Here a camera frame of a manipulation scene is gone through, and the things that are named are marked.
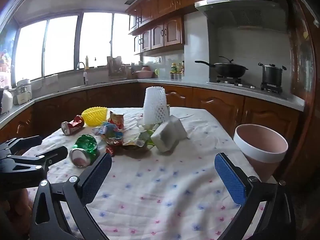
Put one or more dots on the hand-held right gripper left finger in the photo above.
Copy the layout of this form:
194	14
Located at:
97	175

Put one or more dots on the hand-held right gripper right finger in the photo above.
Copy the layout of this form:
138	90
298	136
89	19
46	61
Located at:
230	177

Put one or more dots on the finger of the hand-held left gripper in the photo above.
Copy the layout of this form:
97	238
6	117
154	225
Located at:
30	167
25	143

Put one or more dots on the pink bin with white rim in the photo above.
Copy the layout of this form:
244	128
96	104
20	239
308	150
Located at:
260	150

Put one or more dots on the red and gold snack wrapper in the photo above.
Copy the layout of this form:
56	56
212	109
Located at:
117	120

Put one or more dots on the person's left hand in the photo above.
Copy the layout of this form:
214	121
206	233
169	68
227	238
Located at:
21	202

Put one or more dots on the crushed green can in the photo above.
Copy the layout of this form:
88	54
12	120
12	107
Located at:
85	147

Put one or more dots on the crumpled red wrapper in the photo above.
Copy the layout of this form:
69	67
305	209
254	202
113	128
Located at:
113	145

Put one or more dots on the white rice cooker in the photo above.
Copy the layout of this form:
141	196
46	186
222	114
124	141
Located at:
6	102

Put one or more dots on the crumpled blue silver wrapper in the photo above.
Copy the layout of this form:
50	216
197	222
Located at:
108	130

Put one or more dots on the white countertop appliance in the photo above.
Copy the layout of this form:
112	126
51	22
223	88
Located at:
23	92

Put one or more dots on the crushed red can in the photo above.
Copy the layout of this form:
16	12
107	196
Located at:
73	125

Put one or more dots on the green and yellow wrapper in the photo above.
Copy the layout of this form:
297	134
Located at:
138	141

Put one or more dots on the yellow foam fruit net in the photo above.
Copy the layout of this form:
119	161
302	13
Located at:
95	116

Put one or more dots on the white foam block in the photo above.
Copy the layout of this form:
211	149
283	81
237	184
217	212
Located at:
180	128
165	137

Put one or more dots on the wooden base cabinets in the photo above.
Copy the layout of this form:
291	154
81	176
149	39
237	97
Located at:
220	105

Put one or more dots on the chrome sink faucet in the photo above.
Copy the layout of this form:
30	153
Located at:
85	76

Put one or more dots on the white foam fruit net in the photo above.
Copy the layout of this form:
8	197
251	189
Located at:
156	105

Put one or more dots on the gas stove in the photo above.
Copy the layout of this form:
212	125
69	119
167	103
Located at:
247	85

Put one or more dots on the grey kitchen countertop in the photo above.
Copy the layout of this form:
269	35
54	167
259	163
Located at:
195	83

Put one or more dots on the yellow bottle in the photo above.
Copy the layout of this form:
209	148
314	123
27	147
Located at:
87	63

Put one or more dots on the kitchen window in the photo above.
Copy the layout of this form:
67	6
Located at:
62	45

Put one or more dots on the black wok with lid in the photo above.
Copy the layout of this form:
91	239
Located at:
228	70

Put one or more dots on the steel stock pot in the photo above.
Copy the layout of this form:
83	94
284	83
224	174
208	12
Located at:
272	75

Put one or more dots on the pink lidded pot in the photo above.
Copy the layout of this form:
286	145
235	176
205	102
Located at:
143	73

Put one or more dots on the green mug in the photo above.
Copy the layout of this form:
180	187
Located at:
157	72

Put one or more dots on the condiment bottles set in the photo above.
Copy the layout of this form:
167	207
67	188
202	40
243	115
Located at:
177	71

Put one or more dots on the brown wooden door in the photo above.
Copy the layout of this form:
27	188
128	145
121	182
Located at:
300	55

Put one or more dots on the steel range hood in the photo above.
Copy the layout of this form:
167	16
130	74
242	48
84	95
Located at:
240	7

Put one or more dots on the wall socket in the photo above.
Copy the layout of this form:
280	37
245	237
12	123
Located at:
156	60

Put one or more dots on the small wooden wall cabinets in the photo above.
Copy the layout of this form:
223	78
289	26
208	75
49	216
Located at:
162	35

